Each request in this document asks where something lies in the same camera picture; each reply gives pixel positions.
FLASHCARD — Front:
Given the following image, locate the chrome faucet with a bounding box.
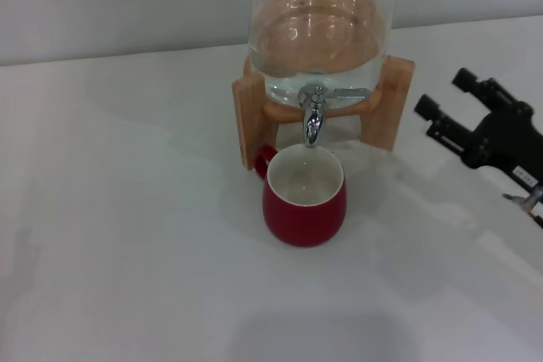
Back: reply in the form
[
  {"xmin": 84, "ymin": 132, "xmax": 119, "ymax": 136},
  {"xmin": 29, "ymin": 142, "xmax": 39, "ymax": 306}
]
[{"xmin": 297, "ymin": 81, "xmax": 372, "ymax": 148}]

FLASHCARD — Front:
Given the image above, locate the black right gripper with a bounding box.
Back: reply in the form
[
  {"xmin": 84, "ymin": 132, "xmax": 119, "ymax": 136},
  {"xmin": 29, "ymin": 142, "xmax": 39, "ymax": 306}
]
[{"xmin": 413, "ymin": 66, "xmax": 543, "ymax": 193}]

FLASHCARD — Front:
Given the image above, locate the wooden dispenser stand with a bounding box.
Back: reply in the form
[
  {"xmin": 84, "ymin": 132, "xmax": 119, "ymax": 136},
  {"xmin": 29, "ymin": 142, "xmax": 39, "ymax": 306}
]
[{"xmin": 231, "ymin": 54, "xmax": 416, "ymax": 169}]

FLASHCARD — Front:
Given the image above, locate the red ceramic cup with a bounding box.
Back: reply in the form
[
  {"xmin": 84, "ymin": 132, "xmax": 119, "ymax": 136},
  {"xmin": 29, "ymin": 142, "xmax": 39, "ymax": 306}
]
[{"xmin": 253, "ymin": 143, "xmax": 347, "ymax": 248}]

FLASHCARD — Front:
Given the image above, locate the glass water dispenser jar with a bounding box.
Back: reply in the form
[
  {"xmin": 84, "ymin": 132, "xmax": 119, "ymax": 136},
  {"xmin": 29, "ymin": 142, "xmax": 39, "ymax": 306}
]
[{"xmin": 246, "ymin": 0, "xmax": 400, "ymax": 108}]

